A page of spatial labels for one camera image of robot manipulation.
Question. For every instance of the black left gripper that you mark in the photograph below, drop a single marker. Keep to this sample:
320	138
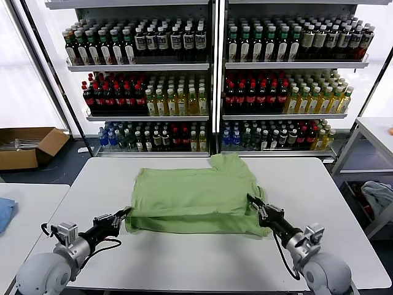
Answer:
95	235

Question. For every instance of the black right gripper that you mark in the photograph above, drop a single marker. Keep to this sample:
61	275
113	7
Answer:
279	227

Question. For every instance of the green t-shirt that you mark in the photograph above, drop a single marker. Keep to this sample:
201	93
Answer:
190	193

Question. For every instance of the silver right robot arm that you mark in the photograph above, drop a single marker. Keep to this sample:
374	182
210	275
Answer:
325	273

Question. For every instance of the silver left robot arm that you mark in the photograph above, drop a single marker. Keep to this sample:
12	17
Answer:
46	273

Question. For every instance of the dark bottle white cap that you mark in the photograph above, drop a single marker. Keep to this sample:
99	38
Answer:
149	143
140	143
266	141
275	141

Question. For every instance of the clear green water bottle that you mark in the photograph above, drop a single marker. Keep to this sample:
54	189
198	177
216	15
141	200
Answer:
247	139
132	142
122	141
256	140

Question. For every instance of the dark bottle grey label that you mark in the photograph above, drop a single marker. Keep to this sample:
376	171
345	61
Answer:
166	141
157	141
293	139
284	139

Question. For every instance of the white floor scrap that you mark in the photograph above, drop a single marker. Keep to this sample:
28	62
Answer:
82	150

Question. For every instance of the blue water bottle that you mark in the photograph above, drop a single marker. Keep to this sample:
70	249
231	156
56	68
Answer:
103	139
113	139
227	139
236	139

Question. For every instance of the cola bottle red cap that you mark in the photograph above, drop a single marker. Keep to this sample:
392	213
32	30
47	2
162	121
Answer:
99	101
177	143
251	99
109	101
119	101
241	99
272	99
282	99
140	100
311	139
129	101
230	99
186	143
89	101
262	99
302	139

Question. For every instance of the yellow drink bottle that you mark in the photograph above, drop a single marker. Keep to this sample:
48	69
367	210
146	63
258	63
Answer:
291	104
320	142
193	106
329	142
182	106
346	104
203	143
303	104
313	104
151	106
325	104
161	106
194	143
172	106
203	106
335	104

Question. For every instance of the red item in bin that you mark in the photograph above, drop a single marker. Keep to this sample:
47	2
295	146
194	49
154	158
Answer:
365	204

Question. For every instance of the blue folded cloth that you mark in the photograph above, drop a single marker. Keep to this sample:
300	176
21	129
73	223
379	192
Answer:
6	215

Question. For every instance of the open cardboard box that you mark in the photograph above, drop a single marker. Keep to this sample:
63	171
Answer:
18	159

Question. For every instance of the grey white crumpled cloth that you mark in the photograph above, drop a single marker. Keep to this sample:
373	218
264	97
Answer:
379	196

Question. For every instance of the clear plastic packaging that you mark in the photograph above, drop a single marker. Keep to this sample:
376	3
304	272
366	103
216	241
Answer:
26	144

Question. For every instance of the grey bottle shelf unit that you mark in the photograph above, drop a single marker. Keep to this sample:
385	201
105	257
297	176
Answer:
138	67
291	65

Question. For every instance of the dark bottle green cap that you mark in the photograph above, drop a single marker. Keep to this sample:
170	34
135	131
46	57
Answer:
258	46
129	49
271	46
117	49
83	50
234	46
105	49
71	50
283	46
94	50
296	46
245	46

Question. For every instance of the dark bottle beige label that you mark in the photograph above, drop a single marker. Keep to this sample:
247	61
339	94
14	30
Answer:
320	41
308	41

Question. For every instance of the dark bottle blue white label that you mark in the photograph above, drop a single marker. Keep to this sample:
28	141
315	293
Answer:
188	41
333	42
152	43
176	42
163	42
345	43
200	41
140	43
356	43
367	43

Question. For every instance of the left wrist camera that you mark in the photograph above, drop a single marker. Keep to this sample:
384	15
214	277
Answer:
66	232

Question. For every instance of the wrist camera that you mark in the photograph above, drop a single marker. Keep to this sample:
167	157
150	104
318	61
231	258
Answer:
314	235
66	232

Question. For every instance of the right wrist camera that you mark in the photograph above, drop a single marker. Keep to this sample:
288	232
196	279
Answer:
314	235

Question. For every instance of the grey frame side table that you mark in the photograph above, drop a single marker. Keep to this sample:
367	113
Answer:
377	129

